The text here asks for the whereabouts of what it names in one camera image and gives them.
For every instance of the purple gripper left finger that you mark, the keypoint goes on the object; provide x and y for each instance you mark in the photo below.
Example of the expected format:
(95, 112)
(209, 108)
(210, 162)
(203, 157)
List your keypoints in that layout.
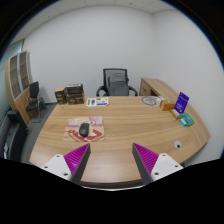
(70, 166)

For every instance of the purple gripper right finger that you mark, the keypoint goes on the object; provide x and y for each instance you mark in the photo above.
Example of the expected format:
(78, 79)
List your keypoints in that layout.
(153, 166)

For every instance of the black computer mouse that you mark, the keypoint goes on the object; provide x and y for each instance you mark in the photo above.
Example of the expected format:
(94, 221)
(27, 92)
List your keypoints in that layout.
(84, 129)

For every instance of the cartoon printed mouse pad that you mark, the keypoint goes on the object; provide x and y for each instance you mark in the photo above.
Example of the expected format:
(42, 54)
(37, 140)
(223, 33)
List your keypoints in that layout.
(96, 129)

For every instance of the blue small packet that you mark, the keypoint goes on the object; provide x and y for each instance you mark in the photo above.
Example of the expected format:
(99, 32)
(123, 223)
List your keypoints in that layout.
(183, 122)

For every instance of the small yellow box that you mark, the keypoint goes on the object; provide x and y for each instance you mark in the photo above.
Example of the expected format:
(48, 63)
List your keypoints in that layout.
(175, 114)

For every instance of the orange cardboard box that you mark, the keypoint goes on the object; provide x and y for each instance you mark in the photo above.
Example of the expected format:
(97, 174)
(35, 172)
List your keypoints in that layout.
(166, 105)

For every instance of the green packet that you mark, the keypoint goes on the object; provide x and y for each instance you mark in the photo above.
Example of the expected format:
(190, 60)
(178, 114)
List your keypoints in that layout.
(187, 119)

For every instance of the white green leaflet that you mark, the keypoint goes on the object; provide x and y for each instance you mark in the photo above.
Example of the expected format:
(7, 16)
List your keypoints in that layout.
(97, 101)

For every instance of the purple standing card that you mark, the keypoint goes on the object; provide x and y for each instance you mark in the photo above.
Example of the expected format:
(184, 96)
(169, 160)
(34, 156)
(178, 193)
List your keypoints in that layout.
(181, 103)

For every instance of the small brown box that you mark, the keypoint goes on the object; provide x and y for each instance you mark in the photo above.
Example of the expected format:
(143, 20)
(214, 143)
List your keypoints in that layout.
(60, 95)

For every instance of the dark brown open box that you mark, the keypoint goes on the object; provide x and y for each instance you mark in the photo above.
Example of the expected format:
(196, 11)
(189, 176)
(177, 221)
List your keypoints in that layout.
(75, 94)

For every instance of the wooden side cabinet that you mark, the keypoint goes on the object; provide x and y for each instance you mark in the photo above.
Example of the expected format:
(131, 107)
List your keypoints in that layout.
(156, 87)

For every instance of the black visitor chair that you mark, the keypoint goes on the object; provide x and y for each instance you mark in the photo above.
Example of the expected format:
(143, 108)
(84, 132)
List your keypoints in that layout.
(35, 102)

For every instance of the black mesh office chair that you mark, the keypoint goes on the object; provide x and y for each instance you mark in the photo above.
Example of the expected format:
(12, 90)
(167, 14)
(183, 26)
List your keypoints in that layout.
(115, 83)

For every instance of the wooden bookshelf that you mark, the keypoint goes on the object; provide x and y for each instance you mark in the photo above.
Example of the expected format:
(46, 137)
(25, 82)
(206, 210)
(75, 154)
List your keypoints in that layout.
(17, 80)

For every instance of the desk cable grommet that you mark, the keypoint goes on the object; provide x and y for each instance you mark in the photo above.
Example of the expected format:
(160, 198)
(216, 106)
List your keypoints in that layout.
(177, 144)

